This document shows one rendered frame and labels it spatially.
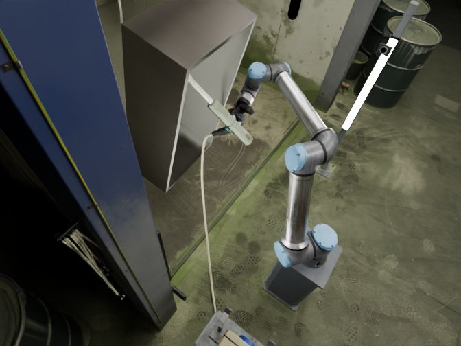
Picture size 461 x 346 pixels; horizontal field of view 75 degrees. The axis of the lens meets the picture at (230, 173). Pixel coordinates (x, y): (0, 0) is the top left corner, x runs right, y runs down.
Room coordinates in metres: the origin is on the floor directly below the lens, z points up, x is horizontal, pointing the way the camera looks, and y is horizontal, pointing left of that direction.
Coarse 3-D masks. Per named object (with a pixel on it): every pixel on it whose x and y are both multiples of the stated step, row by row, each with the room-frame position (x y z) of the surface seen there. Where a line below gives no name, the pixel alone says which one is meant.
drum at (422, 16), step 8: (384, 8) 3.86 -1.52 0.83; (392, 8) 3.77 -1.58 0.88; (376, 16) 3.93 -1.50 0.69; (384, 16) 3.81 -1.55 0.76; (392, 16) 3.75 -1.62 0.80; (416, 16) 3.71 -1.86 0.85; (424, 16) 3.77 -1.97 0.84; (376, 24) 3.87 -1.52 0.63; (384, 24) 3.78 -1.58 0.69; (368, 32) 3.93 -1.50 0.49; (376, 32) 3.82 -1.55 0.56; (368, 40) 3.87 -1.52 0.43; (376, 40) 3.78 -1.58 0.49; (360, 48) 3.95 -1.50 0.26; (368, 48) 3.81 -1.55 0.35; (368, 56) 3.77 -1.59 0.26; (360, 72) 3.77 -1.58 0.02
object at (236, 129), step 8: (192, 80) 1.14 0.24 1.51; (200, 88) 1.14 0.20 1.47; (208, 96) 1.14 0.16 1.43; (208, 104) 1.14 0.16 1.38; (216, 104) 1.12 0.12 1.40; (216, 112) 1.11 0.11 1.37; (224, 112) 1.12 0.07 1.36; (224, 120) 1.10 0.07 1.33; (232, 120) 1.12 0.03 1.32; (224, 128) 1.14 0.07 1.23; (232, 128) 1.10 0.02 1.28; (240, 128) 1.11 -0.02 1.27; (240, 136) 1.09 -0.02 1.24; (248, 136) 1.10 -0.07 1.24; (248, 144) 1.09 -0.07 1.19
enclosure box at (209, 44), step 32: (192, 0) 1.52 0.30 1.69; (224, 0) 1.61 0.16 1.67; (128, 32) 1.18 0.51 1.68; (160, 32) 1.21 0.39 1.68; (192, 32) 1.28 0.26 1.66; (224, 32) 1.36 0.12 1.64; (128, 64) 1.19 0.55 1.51; (160, 64) 1.11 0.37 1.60; (192, 64) 1.08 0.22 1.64; (224, 64) 1.66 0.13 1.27; (128, 96) 1.22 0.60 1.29; (160, 96) 1.12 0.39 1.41; (192, 96) 1.77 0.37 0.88; (224, 96) 1.65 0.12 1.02; (160, 128) 1.13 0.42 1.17; (192, 128) 1.77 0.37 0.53; (160, 160) 1.15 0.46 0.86; (192, 160) 1.49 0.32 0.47
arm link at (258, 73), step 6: (252, 66) 1.39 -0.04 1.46; (258, 66) 1.40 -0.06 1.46; (264, 66) 1.40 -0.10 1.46; (252, 72) 1.36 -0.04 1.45; (258, 72) 1.36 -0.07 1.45; (264, 72) 1.37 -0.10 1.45; (246, 78) 1.39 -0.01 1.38; (252, 78) 1.35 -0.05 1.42; (258, 78) 1.35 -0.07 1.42; (264, 78) 1.37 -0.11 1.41; (246, 84) 1.38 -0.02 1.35; (252, 84) 1.36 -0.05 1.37; (258, 84) 1.37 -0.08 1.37
